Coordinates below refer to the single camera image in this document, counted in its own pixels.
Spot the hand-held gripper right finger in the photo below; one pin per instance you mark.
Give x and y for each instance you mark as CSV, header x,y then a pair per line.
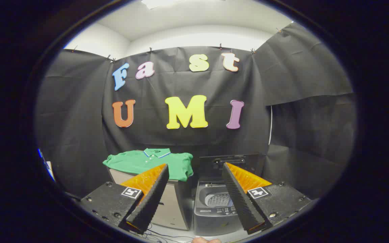
x,y
240,199

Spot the dark glass washing machine lid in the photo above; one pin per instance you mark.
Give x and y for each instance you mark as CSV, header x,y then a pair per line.
x,y
211,168

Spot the grey washing machine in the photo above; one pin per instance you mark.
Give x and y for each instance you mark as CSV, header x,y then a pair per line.
x,y
211,216

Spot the beige cabinet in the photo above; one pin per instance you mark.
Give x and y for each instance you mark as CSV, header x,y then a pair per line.
x,y
176,206

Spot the green polo shirt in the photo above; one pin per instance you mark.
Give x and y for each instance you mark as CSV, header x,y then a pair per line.
x,y
130,162

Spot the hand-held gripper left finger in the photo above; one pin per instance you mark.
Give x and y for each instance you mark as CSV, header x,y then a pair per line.
x,y
150,199

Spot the ceiling light panel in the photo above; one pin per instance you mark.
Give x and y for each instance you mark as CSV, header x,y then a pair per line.
x,y
157,3

